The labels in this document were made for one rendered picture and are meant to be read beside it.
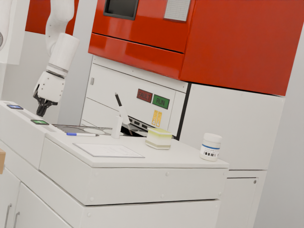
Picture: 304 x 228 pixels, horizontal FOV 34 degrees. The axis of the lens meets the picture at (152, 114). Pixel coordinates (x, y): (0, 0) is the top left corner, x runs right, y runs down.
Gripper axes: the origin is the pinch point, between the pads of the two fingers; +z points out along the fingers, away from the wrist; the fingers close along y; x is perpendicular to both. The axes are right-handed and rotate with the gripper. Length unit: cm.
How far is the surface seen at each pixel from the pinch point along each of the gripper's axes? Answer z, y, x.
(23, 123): 7.3, 3.0, -4.3
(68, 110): 25, -217, -348
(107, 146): 1.5, -11.9, 33.3
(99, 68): -27, -54, -58
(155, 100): -21, -55, -3
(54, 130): 4.4, -2.7, 9.9
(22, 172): 24.5, -0.7, 2.8
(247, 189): 4, -119, 16
